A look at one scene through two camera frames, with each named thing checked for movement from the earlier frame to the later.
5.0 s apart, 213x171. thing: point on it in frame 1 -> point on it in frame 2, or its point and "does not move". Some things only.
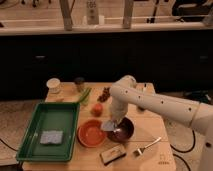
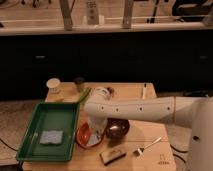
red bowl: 91,134 does not move
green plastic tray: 50,135 does not move
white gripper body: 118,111 -> 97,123
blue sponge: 52,136 does not move
